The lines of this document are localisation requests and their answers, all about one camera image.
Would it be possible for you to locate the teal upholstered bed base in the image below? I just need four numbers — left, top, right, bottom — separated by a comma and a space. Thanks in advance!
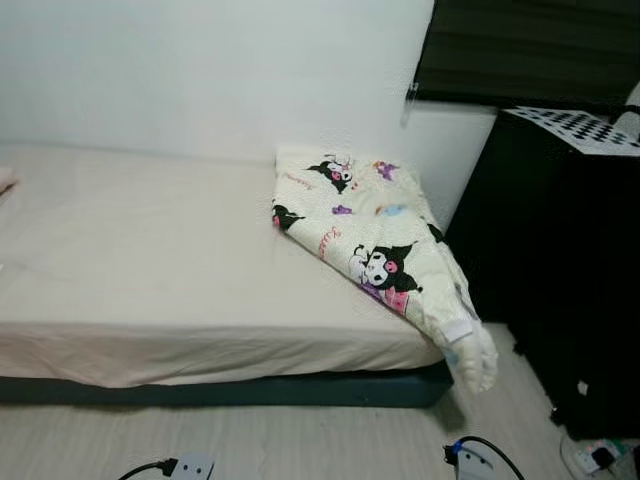
0, 362, 453, 409

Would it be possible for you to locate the cream cartoon print blanket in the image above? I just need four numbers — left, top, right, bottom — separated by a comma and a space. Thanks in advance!
272, 145, 499, 393

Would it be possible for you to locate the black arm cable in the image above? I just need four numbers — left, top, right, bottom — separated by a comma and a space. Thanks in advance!
445, 436, 526, 480
118, 458, 179, 480

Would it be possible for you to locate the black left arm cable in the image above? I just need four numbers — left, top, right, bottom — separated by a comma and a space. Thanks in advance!
118, 458, 179, 480

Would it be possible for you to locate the black window blind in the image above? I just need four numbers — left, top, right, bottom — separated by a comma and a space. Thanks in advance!
415, 0, 640, 109

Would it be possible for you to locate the white power strip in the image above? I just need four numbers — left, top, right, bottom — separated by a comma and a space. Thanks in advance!
560, 438, 640, 480

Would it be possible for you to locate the cream sheeted mattress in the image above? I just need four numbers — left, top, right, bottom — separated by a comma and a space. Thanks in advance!
0, 143, 471, 389

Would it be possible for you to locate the black cabinet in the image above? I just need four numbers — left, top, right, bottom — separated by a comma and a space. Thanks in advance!
445, 108, 640, 441

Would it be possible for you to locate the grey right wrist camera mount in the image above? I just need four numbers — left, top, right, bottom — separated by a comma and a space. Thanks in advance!
455, 445, 496, 480

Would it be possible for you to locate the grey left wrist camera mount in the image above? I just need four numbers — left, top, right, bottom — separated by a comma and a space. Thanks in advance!
172, 453, 216, 480

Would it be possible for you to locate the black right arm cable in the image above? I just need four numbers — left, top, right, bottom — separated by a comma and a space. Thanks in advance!
445, 436, 526, 480

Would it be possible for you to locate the black white checkerboard sheet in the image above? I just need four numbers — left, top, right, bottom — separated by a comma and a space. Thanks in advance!
505, 105, 640, 156

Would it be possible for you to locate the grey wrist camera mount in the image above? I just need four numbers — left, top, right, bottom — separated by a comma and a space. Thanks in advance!
455, 445, 496, 480
172, 453, 216, 480

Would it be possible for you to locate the clear blind wand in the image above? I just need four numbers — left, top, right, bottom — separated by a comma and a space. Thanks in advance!
403, 82, 419, 126

